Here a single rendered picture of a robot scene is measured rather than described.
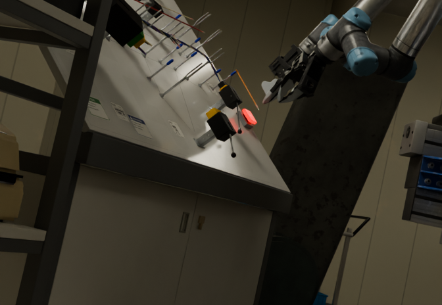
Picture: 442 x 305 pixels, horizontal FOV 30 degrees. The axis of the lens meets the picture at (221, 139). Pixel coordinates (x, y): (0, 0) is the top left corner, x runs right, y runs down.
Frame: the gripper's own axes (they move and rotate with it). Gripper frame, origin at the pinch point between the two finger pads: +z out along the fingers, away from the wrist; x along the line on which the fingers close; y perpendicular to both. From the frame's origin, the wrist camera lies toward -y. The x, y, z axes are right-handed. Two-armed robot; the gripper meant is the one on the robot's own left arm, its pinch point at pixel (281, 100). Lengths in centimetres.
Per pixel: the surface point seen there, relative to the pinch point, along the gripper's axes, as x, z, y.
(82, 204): 41, 5, -77
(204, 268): -5, 35, -41
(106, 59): 51, -1, -36
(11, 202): 54, -2, -95
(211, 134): 16.6, 4.7, -28.4
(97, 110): 49, -8, -64
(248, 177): -3.9, 17.8, -16.4
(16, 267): 45, 17, -90
